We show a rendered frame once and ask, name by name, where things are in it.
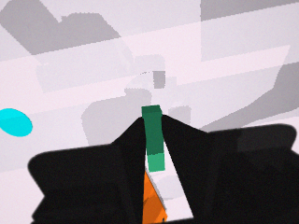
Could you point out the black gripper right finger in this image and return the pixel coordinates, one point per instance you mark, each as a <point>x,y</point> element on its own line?
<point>196,154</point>

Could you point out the cyan circle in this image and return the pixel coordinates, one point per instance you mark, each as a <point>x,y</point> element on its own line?
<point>14,122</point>

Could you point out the green rectangular post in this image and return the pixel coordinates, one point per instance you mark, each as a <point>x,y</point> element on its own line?
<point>154,137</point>

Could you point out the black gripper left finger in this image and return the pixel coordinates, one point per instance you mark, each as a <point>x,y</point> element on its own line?
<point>121,162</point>

